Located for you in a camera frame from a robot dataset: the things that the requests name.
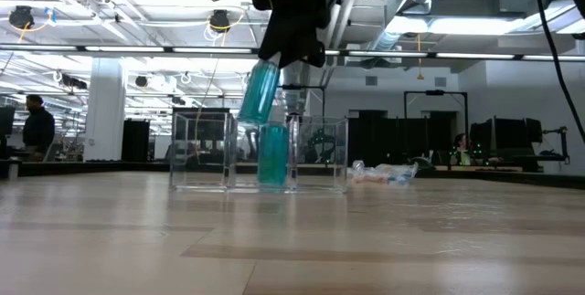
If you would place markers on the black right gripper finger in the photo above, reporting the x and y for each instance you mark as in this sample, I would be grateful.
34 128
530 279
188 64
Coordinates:
308 44
281 34

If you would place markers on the teal mouthwash bottle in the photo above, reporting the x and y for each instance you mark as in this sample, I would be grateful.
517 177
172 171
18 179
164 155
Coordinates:
273 158
259 94

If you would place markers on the clear acrylic organizer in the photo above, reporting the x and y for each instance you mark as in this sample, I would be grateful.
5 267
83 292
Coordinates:
320 181

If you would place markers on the orange toothbrush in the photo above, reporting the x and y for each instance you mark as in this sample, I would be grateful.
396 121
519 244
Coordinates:
368 177

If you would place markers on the black monitor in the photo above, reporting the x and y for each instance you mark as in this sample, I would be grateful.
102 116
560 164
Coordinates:
7 121
201 111

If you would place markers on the long ceiling light strip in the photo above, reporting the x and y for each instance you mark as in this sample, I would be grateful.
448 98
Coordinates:
123 49

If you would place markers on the black cabinet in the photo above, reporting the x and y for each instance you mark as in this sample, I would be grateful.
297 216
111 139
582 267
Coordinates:
135 142

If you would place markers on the white building column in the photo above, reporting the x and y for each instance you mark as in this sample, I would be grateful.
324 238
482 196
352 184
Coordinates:
105 112

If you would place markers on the black workstation equipment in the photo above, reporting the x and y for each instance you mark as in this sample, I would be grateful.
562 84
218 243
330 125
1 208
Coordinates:
507 142

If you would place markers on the silver ribbed duct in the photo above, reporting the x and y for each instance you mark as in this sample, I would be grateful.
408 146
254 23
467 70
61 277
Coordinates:
297 80

